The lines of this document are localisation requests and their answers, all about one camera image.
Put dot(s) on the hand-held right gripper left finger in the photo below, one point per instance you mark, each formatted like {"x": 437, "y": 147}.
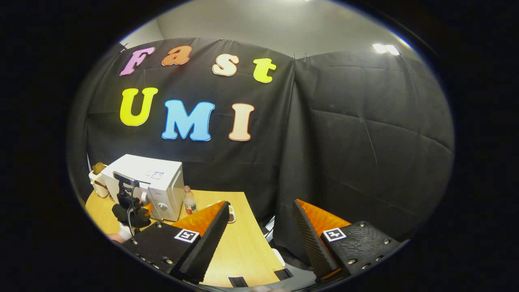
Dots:
{"x": 209, "y": 243}

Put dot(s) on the white microwave oven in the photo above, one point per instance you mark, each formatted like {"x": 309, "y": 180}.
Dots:
{"x": 162, "y": 182}

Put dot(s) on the clear red label bottle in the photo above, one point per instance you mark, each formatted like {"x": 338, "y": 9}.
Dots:
{"x": 189, "y": 202}

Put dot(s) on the brown bread slice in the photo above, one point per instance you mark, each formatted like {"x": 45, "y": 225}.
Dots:
{"x": 98, "y": 167}

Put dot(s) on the white toaster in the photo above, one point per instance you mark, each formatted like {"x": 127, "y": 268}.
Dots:
{"x": 97, "y": 186}

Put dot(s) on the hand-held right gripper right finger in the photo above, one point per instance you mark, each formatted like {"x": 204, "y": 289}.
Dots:
{"x": 310, "y": 243}

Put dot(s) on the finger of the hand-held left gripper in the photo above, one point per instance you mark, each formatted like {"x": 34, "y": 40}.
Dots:
{"x": 147, "y": 208}

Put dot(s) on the white divided bean dish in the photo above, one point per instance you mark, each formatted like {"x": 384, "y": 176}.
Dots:
{"x": 231, "y": 215}

